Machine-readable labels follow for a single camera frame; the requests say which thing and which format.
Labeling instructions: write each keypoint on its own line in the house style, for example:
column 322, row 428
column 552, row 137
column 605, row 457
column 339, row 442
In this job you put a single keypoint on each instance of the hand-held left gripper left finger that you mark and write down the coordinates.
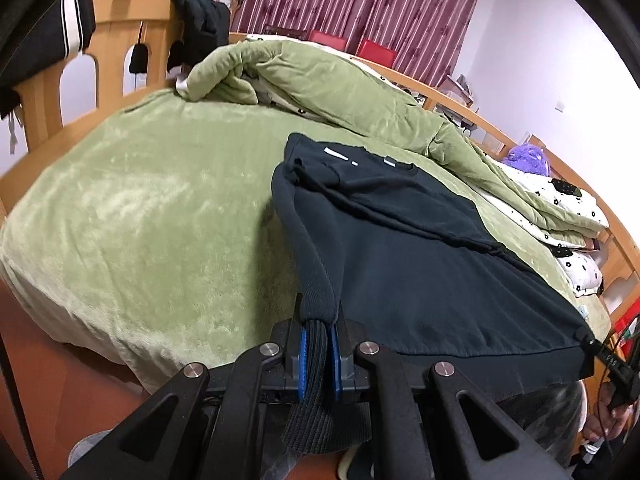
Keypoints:
column 300, row 360

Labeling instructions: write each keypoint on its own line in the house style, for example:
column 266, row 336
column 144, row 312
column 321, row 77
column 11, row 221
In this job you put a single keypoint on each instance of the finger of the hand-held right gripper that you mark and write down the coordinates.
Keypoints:
column 597, row 350

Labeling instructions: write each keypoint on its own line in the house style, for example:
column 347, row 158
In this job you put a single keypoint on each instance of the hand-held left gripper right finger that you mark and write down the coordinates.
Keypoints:
column 336, row 360

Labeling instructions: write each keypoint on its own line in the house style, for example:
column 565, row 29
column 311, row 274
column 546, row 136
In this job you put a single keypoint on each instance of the black sweatshirt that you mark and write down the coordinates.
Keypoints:
column 425, row 270

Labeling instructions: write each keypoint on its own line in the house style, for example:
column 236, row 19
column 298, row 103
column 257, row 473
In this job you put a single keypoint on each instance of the person's right hand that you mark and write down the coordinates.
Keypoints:
column 607, row 422

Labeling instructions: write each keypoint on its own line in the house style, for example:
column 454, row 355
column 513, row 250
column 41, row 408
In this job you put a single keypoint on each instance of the red box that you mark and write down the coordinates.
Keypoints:
column 625, row 315

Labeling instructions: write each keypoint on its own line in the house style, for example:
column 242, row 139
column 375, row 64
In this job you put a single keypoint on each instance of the white floral pillow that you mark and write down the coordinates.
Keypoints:
column 580, row 270

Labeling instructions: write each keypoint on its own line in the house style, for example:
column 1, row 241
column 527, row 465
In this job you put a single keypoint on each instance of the person's grey patterned pants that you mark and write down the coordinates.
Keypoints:
column 545, row 425

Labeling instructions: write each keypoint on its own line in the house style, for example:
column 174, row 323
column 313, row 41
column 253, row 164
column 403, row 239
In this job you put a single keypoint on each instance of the purple plush toy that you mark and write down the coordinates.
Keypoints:
column 527, row 157

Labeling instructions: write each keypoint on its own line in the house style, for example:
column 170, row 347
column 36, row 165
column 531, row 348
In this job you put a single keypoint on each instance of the green plush bed sheet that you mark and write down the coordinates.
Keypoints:
column 150, row 210

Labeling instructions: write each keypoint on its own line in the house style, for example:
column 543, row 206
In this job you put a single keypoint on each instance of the green quilt with floral lining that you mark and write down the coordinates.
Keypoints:
column 310, row 80

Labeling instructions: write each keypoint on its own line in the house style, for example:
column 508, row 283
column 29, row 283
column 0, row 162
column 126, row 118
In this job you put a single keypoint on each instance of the red chair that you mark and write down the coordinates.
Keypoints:
column 326, row 38
column 377, row 52

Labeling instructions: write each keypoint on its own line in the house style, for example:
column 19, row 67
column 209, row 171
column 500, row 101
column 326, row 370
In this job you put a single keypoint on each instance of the black jacket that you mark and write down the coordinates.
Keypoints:
column 202, row 25

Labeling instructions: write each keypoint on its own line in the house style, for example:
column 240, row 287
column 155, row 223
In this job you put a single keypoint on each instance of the maroon striped curtain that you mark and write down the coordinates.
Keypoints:
column 360, row 5

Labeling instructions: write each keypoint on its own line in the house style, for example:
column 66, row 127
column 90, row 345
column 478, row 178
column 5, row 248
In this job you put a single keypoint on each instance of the wooden coat rack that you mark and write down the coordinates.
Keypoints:
column 227, row 7

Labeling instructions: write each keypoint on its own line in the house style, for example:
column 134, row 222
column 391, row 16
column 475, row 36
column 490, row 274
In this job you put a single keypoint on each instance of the black garment with white stripes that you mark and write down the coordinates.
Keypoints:
column 45, row 40

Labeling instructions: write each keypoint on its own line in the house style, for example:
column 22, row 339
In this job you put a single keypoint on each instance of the wooden bed frame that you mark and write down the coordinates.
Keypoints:
column 115, row 15

